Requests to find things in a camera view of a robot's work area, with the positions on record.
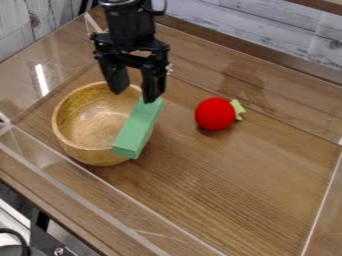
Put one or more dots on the red toy tomato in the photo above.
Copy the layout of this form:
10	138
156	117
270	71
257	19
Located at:
217	113

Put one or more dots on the black table leg bracket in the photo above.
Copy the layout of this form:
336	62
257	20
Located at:
42	240

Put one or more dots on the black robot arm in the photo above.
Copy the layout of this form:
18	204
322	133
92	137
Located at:
130	20

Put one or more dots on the clear acrylic corner bracket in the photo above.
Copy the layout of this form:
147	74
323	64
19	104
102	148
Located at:
92	26

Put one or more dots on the brown wooden bowl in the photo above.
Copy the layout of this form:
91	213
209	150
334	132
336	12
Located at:
87	120

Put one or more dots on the clear acrylic tray wall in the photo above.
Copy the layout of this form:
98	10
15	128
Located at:
253	190

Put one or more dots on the green foam stick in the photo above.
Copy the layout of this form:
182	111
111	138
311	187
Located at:
136	130

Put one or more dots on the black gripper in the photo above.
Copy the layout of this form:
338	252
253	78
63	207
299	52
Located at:
115	57

